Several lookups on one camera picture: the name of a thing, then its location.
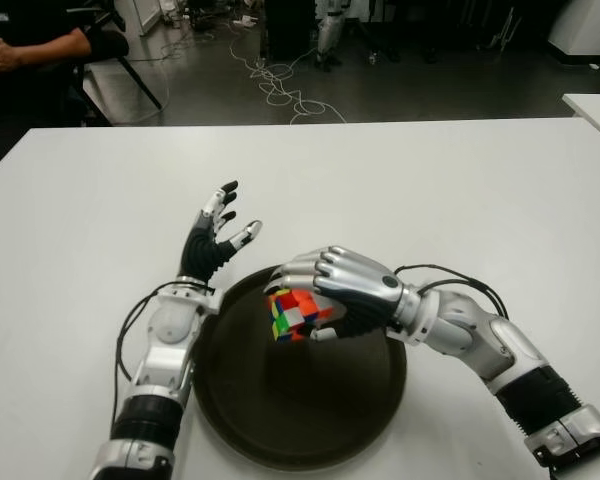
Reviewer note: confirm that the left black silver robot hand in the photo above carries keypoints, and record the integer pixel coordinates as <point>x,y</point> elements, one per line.
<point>202,255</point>

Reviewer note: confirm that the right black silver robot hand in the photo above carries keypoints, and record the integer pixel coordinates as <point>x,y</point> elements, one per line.
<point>365,295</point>

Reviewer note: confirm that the multicoloured Rubik's cube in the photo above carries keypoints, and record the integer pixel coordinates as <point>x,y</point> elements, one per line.
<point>295,315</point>

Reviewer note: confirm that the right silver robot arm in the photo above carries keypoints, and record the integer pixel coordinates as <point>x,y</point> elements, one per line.
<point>460,325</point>

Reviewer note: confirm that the bystander's bare forearm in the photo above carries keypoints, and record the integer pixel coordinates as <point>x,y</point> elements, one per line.
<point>35,55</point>

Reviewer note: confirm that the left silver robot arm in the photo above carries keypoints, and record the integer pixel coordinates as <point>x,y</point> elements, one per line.
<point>172,325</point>

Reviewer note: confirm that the dark brown round plate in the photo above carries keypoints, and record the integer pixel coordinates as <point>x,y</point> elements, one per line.
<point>320,410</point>

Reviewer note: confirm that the black chair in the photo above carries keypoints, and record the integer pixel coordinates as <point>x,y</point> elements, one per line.
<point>145,85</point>

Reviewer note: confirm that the black cabinet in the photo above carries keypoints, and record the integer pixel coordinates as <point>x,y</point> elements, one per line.
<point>290,30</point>

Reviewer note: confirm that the white board panel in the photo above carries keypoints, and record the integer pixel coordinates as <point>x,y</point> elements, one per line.
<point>140,15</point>

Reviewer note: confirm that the seated person black clothes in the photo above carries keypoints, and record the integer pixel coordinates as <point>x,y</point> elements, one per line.
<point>20,20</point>

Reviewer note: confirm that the silver folding metal stand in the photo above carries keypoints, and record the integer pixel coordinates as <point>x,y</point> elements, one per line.
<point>505,30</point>

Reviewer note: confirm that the white cabinet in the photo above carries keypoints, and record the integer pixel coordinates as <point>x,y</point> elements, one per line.
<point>585,25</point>

